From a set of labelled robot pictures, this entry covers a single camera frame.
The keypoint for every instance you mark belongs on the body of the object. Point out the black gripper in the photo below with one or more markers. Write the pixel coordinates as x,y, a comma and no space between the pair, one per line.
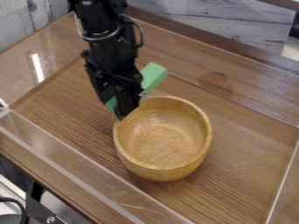
111,67

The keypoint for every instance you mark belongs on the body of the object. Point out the green rectangular block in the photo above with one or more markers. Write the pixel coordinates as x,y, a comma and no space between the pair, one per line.
153,75

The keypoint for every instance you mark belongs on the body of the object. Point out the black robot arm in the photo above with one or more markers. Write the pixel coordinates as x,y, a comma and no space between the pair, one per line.
103,15

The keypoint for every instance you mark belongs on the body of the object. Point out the brown wooden bowl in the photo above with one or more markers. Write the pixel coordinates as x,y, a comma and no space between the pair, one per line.
163,139

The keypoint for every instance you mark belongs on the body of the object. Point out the clear acrylic tray walls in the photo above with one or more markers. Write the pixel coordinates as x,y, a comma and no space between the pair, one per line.
56,129

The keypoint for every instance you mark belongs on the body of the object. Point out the black table leg frame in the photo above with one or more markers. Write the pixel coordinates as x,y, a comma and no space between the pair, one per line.
37,214

